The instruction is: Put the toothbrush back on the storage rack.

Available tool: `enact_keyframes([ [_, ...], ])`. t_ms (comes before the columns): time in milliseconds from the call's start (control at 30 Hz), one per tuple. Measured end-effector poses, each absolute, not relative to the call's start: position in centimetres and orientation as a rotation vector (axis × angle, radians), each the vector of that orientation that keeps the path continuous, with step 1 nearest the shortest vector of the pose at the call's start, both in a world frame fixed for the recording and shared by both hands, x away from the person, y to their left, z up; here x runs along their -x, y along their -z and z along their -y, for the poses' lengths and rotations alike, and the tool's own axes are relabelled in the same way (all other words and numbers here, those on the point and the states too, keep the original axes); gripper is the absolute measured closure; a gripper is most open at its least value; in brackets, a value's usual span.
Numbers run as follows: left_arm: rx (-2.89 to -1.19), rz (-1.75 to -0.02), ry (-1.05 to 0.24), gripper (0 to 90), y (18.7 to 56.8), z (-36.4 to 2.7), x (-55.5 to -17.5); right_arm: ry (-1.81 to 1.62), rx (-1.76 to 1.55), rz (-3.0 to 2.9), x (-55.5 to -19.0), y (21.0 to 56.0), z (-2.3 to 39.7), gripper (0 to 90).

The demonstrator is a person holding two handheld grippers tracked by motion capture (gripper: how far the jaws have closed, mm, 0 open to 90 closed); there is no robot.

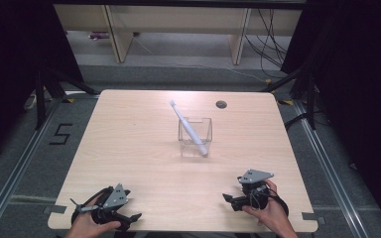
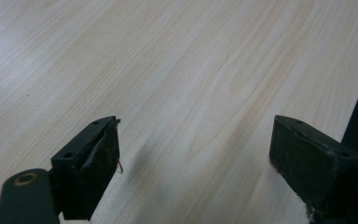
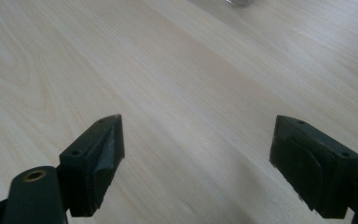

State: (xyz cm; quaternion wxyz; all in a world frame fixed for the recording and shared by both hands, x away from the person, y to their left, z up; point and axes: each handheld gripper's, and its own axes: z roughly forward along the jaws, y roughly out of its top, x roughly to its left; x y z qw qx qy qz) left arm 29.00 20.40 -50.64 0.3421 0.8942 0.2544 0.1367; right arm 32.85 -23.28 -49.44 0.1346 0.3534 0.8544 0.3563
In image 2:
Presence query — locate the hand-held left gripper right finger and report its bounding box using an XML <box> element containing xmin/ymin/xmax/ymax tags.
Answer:
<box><xmin>268</xmin><ymin>114</ymin><xmax>358</xmax><ymax>224</ymax></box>

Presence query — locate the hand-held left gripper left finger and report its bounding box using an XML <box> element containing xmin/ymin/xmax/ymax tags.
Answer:
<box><xmin>50</xmin><ymin>115</ymin><xmax>121</xmax><ymax>221</ymax></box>

